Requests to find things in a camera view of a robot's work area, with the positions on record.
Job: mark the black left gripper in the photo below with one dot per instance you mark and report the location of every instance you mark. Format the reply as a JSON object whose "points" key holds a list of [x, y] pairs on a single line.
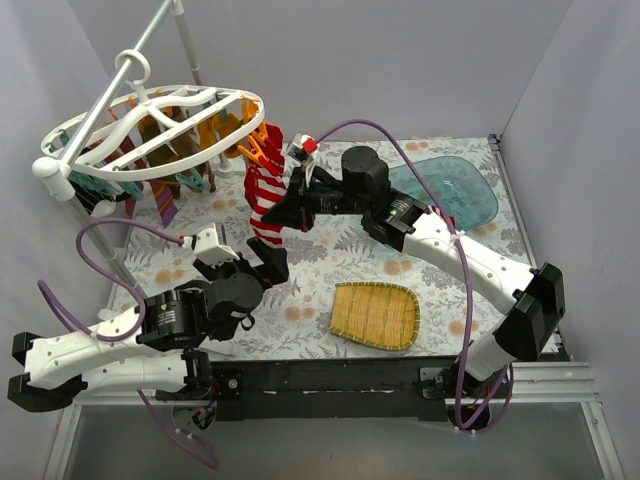
{"points": [[245, 267]]}

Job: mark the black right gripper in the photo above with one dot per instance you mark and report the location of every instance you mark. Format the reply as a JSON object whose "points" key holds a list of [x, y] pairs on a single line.
{"points": [[305, 201]]}

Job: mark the red white striped sock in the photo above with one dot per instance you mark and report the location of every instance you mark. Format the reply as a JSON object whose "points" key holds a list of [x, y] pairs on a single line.
{"points": [[443, 214], [263, 191]]}

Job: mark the mustard yellow sock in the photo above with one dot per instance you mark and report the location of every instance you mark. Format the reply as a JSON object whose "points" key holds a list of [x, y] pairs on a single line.
{"points": [[217, 128]]}

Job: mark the brown olive sock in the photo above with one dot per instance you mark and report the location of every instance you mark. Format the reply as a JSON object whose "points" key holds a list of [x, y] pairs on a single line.
{"points": [[178, 148]]}

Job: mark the white round clip hanger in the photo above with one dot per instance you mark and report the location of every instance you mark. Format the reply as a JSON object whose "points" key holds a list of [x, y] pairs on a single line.
{"points": [[105, 142]]}

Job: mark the red white patterned sock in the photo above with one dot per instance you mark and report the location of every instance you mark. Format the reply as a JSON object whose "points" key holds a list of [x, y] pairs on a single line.
{"points": [[266, 145]]}

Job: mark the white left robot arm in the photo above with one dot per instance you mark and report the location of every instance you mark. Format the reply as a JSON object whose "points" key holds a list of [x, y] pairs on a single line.
{"points": [[155, 344]]}

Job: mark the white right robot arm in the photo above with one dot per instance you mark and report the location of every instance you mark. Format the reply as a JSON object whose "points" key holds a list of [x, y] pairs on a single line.
{"points": [[530, 299]]}

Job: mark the floral patterned table mat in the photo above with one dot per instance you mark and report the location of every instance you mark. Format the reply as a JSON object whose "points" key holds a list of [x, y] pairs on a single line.
{"points": [[293, 319]]}

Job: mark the purple striped sock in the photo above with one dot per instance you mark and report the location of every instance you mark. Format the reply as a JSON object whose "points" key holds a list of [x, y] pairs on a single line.
{"points": [[165, 194]]}

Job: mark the woven bamboo tray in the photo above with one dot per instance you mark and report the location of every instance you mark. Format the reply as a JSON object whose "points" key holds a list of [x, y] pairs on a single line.
{"points": [[379, 315]]}

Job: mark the blue transparent plastic basin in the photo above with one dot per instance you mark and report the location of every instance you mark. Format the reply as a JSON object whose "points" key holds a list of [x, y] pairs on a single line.
{"points": [[465, 193]]}

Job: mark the black white striped sock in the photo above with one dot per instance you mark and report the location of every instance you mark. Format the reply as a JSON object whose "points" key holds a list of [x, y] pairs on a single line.
{"points": [[98, 197]]}

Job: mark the white drying rack stand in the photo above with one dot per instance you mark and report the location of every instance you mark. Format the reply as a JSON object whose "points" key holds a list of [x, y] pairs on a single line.
{"points": [[117, 85]]}

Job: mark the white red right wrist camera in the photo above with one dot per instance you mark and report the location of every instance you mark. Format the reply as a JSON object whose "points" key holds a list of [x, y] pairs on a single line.
{"points": [[304, 148]]}

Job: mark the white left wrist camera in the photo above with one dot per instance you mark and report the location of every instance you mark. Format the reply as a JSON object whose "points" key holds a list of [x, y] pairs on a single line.
{"points": [[209, 249]]}

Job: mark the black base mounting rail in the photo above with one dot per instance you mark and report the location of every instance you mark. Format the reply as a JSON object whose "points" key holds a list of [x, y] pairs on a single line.
{"points": [[411, 387]]}

